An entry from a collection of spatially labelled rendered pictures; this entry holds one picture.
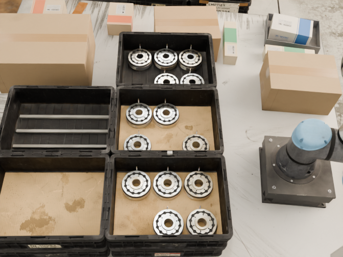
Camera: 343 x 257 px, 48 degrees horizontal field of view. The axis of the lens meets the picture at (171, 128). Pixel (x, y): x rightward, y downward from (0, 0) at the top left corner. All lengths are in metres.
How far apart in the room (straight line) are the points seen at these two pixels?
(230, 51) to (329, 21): 1.69
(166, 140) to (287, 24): 0.93
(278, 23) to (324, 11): 1.52
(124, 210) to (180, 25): 0.92
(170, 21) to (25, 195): 1.00
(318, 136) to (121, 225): 0.72
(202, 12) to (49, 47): 0.73
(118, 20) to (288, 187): 1.14
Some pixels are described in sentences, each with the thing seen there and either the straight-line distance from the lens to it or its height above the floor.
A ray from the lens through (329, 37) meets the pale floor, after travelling 3.35.
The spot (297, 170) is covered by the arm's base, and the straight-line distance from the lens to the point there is 1.51.
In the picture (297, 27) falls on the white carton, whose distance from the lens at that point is 2.09.
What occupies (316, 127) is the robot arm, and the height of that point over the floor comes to 1.03.
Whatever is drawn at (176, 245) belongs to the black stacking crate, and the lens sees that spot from 1.33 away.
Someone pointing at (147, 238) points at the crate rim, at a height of 0.93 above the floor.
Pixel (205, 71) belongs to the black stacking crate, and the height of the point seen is 0.83.
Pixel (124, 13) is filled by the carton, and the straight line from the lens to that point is 2.06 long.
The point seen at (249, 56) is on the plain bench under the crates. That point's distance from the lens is 2.01.
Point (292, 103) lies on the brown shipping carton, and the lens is 1.79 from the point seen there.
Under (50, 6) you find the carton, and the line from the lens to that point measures 2.14.
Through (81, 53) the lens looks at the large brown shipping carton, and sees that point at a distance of 1.71.
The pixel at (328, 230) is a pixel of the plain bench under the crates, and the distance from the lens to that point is 1.63.
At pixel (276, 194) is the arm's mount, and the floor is 0.79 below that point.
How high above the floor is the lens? 2.12
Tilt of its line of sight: 57 degrees down
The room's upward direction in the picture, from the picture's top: 4 degrees clockwise
